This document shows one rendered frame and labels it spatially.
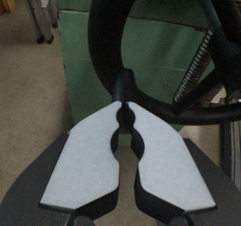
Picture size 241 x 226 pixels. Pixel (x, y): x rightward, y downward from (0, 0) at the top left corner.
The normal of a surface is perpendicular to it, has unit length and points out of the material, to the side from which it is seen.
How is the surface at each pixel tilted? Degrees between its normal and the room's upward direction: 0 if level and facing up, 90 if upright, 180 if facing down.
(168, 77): 90
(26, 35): 0
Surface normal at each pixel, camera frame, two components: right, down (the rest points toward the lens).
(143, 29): 0.00, 0.87
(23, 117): 0.14, -0.49
